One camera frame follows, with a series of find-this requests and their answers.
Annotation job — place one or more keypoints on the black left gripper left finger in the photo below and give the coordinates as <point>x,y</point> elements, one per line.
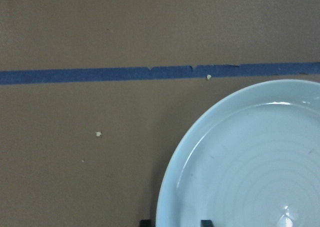
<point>145,223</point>

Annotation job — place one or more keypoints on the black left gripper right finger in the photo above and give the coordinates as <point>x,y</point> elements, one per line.
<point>206,223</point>

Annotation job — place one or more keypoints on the light blue ceramic plate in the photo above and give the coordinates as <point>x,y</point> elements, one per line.
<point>251,160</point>

